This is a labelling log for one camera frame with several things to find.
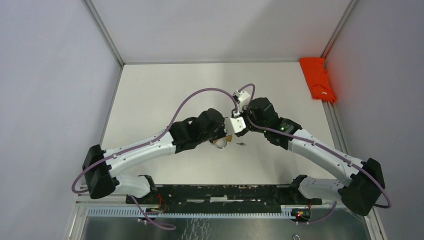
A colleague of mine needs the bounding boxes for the small brass padlock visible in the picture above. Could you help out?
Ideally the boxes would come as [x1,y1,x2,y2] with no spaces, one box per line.
[211,135,233,149]

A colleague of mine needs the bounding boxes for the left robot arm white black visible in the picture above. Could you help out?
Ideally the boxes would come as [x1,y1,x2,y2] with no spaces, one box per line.
[82,108,228,204]

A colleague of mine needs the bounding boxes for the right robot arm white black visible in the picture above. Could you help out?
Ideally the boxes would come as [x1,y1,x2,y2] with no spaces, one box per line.
[237,97,392,216]

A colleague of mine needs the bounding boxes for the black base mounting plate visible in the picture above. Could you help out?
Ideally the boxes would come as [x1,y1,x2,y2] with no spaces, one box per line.
[136,184,323,214]

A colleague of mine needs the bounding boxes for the orange folded cloth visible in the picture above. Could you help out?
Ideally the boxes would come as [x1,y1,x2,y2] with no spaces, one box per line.
[299,57,337,104]

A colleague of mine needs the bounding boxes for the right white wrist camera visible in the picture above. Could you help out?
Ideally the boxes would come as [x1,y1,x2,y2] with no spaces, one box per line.
[232,90,252,112]

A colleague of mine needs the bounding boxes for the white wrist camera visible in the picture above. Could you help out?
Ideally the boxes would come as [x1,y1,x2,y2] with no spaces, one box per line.
[224,116,244,135]
[232,90,252,112]

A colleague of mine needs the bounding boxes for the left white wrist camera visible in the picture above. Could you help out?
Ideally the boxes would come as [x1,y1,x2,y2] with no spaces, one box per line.
[224,116,244,135]

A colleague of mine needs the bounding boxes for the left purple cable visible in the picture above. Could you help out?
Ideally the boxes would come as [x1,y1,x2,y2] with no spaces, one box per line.
[71,87,239,231]

